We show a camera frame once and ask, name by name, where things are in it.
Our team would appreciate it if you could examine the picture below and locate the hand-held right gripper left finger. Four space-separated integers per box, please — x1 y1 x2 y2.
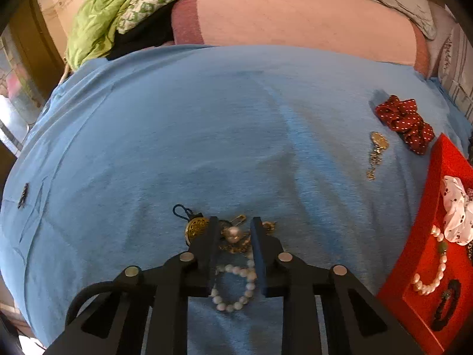
44 216 222 355

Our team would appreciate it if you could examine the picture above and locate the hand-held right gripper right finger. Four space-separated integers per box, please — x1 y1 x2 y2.
249 216 425 355

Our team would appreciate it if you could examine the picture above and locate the white bead bracelet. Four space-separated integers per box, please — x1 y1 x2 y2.
210 257 257 313

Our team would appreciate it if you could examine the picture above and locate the gold round pendant blue cord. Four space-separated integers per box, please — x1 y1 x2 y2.
172 204 211 246

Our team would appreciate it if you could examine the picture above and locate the pearl pendant gold chain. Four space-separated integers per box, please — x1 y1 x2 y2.
220 214 276 255

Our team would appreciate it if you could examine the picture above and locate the red jewelry box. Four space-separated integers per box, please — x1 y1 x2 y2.
377 133 473 354

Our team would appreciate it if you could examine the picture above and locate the blue bedsheet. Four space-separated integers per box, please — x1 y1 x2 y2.
0 44 473 355

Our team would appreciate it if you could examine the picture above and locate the red dotted scrunchie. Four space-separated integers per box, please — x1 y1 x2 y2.
375 95 435 155

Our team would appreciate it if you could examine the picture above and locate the white dotted scrunchie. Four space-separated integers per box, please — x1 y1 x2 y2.
441 175 473 245

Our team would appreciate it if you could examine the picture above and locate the dark cloth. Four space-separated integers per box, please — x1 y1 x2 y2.
107 4 176 60

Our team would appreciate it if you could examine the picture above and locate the stained glass window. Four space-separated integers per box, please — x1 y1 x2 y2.
0 37 45 149

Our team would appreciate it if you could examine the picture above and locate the green patterned quilt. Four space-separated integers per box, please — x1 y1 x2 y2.
66 0 259 71

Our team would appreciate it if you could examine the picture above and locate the striped pillow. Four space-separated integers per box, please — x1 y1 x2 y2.
430 22 473 119

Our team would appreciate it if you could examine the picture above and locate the pearl bracelet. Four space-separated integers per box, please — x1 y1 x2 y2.
412 225 449 296

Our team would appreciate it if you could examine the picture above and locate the black hair tie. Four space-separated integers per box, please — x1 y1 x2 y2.
430 279 462 331

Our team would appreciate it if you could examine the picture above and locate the wooden door frame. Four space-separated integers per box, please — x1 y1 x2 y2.
7 0 67 82

